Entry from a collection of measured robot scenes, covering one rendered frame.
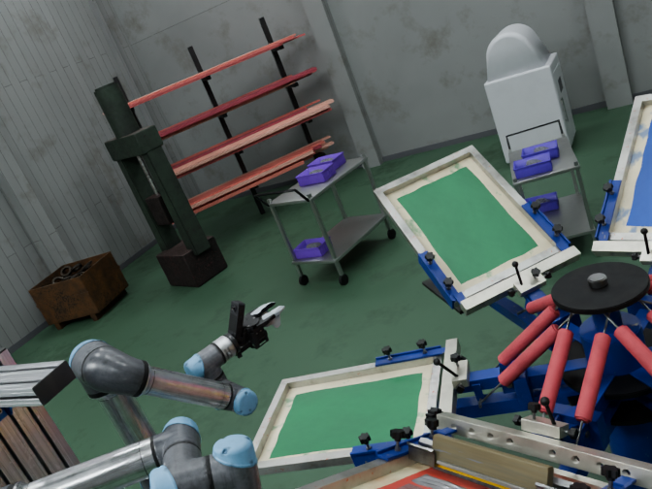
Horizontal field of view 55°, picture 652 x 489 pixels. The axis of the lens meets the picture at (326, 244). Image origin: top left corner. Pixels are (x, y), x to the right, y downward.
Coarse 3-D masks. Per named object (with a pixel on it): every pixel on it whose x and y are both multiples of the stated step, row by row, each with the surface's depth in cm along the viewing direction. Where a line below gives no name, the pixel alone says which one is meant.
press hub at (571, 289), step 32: (576, 288) 214; (608, 288) 207; (640, 288) 200; (608, 320) 211; (576, 352) 232; (608, 352) 210; (576, 384) 217; (640, 384) 205; (640, 416) 208; (640, 448) 223
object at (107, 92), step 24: (96, 96) 719; (120, 96) 724; (120, 120) 725; (120, 144) 737; (144, 144) 716; (120, 168) 776; (144, 168) 756; (168, 168) 738; (144, 192) 783; (168, 192) 737; (168, 216) 763; (192, 216) 758; (168, 240) 804; (192, 240) 757; (168, 264) 791; (192, 264) 765; (216, 264) 790
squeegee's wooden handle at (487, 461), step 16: (432, 448) 181; (448, 448) 176; (464, 448) 173; (480, 448) 169; (464, 464) 172; (480, 464) 168; (496, 464) 165; (512, 464) 162; (528, 464) 158; (544, 464) 158; (512, 480) 161; (528, 480) 158; (544, 480) 155
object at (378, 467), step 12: (360, 468) 175; (372, 468) 175; (384, 468) 178; (396, 468) 182; (324, 480) 166; (336, 480) 166; (348, 480) 169; (360, 480) 172; (576, 480) 165; (588, 480) 164
